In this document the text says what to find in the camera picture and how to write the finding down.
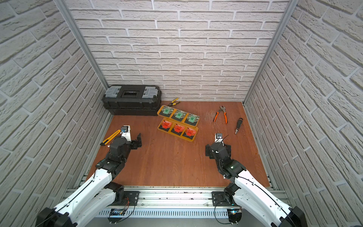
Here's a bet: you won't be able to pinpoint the yellow utility knife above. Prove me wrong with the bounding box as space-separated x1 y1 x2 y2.
100 130 121 146

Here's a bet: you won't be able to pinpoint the green circuit board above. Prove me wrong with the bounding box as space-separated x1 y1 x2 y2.
109 209 127 218
227 209 243 219

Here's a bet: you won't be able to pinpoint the green tea bag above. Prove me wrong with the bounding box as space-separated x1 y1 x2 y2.
172 110 187 122
160 106 175 117
185 113 200 127

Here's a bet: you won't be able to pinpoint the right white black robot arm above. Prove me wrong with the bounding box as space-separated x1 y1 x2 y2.
205 140 308 227

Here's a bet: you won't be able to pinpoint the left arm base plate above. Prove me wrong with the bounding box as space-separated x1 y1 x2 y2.
111 191 140 206

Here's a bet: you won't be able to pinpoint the black plastic toolbox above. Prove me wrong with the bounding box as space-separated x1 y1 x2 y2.
102 85 162 116

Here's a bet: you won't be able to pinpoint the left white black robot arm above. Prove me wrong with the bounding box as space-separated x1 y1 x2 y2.
36 131 142 227

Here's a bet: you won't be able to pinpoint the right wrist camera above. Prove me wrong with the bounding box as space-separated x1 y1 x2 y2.
215 133 224 143

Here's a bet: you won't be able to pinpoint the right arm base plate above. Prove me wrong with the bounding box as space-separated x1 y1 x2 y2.
211 191 234 206

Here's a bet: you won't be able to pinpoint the aluminium front rail frame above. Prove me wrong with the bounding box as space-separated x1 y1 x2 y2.
60 186 293 211

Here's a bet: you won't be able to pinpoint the orange handled pliers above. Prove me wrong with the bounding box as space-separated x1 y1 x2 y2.
213 105 229 124

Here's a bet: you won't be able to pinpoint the yellow handled pliers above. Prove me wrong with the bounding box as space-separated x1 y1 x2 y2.
167 98 181 107

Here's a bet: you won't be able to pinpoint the black orange screwdriver handle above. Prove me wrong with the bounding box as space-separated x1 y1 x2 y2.
234 118 243 134

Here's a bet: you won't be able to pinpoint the yellow two-tier wooden shelf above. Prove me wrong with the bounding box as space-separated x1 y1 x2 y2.
157 105 200 142

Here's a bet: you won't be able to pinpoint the left green circuit board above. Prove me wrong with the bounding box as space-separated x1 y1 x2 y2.
109 209 127 218

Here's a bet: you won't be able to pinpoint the right green circuit board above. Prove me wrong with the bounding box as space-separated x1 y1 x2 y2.
227 209 243 219

